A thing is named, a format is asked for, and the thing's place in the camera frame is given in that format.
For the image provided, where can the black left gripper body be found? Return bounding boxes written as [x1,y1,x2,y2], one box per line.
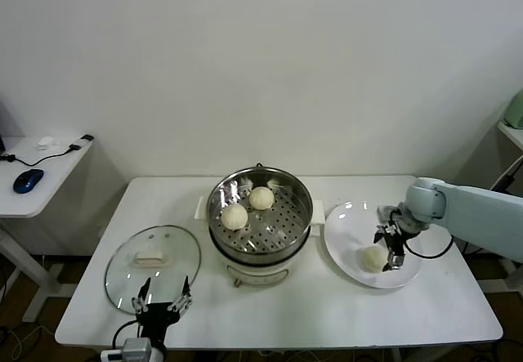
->
[137,302,181,343]

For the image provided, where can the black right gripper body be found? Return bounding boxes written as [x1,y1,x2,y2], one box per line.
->
[382,225,409,257]

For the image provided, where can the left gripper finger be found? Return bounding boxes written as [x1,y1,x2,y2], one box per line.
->
[170,275,193,312]
[130,276,152,315]

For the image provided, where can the white steamed baozi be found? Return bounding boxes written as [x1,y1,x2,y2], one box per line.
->
[358,246,387,274]
[248,185,274,211]
[221,204,249,231]

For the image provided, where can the round glass lid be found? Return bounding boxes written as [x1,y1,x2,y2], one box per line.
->
[104,225,202,314]

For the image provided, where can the stainless steel steamer basket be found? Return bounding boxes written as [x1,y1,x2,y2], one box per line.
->
[194,168,326,259]

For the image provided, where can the white round plate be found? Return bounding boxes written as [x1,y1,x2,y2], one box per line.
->
[324,201,423,289]

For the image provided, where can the white side desk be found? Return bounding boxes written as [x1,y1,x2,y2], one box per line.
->
[0,135,94,323]

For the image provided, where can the white shelf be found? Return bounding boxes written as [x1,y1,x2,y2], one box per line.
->
[496,119,523,150]

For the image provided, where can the blue computer mouse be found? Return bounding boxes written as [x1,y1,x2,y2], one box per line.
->
[12,168,45,194]

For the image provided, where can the pale green appliance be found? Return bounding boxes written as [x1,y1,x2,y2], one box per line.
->
[505,92,523,129]

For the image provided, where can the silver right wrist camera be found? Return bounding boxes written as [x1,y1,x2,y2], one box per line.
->
[376,204,400,221]

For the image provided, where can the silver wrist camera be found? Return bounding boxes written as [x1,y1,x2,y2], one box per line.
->
[376,204,400,221]
[100,337,153,362]

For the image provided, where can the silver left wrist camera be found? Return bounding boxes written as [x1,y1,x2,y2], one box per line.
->
[100,337,153,362]

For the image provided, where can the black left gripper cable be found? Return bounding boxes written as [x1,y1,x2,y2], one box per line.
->
[112,320,142,349]

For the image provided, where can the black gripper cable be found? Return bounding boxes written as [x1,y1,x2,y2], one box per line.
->
[112,320,142,349]
[402,235,454,259]

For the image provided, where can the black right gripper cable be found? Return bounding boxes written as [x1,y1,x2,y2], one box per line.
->
[402,235,454,259]

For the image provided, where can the black wall power cable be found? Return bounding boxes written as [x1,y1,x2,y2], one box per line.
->
[463,173,515,255]

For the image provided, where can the thin white cable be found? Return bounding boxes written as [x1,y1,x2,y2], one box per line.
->
[489,155,523,191]

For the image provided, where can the black desk cable with adapter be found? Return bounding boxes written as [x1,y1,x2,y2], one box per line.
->
[0,134,95,167]

